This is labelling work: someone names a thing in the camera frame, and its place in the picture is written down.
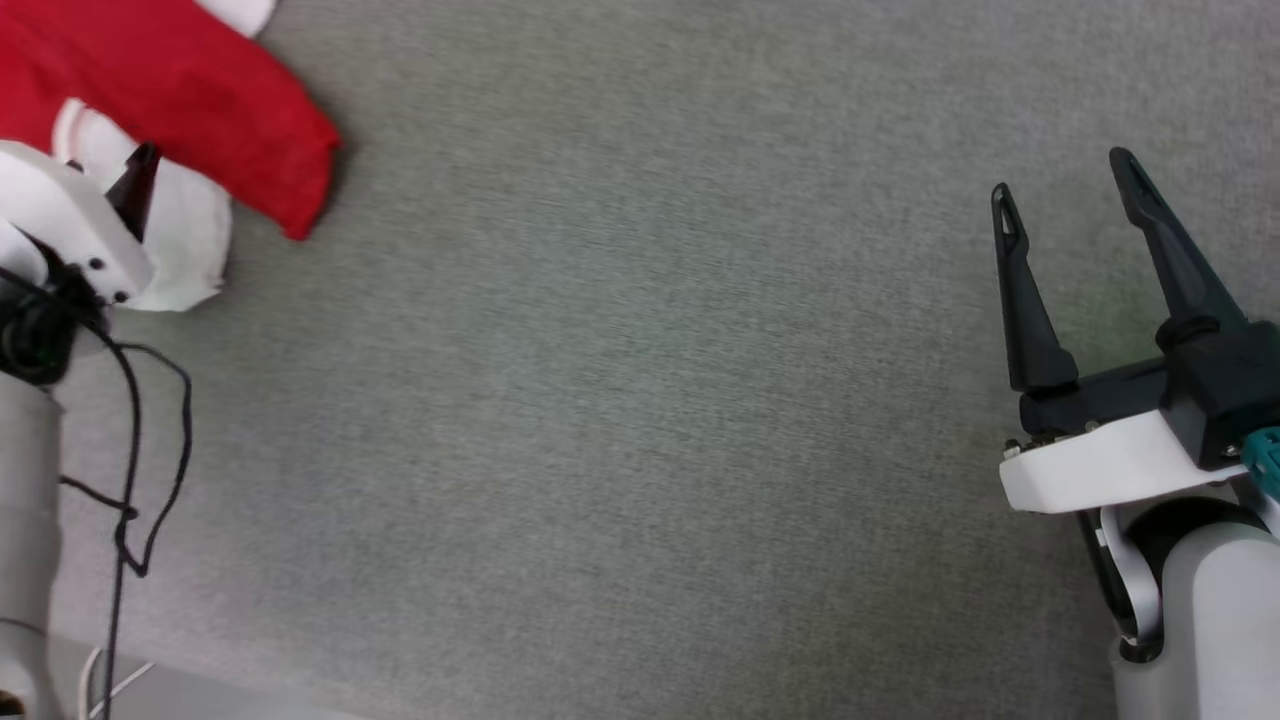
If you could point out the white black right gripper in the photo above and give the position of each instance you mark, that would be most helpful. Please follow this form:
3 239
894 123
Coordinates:
1100 465

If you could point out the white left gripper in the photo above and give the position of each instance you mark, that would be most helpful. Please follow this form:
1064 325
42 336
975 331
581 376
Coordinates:
60 215

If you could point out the red and white garment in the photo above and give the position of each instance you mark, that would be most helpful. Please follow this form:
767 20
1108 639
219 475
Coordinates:
180 90

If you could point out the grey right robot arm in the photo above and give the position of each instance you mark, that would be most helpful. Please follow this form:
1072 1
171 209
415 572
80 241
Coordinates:
1220 620

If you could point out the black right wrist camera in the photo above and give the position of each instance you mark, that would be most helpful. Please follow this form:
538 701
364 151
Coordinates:
1225 390

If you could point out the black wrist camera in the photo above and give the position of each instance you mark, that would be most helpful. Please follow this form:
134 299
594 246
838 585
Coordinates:
1225 390
35 335

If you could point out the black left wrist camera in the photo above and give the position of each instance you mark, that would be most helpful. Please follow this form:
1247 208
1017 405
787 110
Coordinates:
35 335

